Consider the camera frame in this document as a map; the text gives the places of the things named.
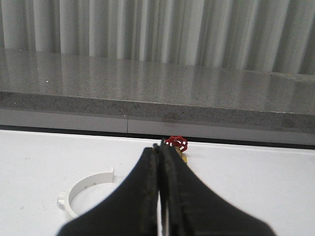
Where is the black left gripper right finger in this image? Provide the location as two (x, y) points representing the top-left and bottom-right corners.
(159, 141), (275, 236)

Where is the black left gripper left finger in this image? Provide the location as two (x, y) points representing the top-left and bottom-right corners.
(58, 147), (158, 236)

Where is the white half pipe clamp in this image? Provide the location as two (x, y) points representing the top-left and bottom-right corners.
(57, 167), (115, 221)

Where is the brass valve red handwheel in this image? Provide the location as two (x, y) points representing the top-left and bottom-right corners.
(164, 135), (188, 164)

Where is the grey stone counter ledge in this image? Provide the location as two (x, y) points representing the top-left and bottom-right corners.
(0, 49), (315, 145)

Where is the grey pleated curtain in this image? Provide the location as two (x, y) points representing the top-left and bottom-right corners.
(0, 0), (315, 75)

